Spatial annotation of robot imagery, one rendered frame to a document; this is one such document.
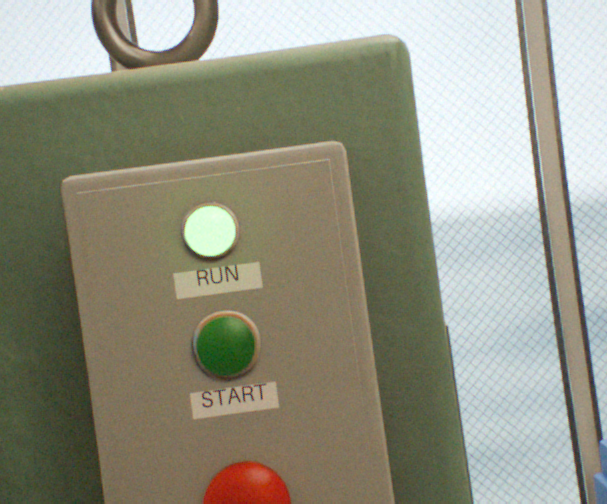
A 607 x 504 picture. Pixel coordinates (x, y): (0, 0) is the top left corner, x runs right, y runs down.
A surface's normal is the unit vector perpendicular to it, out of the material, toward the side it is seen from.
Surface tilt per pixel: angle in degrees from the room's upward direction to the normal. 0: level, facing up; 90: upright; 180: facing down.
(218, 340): 88
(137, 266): 90
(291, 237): 90
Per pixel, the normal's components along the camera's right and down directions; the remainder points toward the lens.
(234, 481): -0.09, -0.09
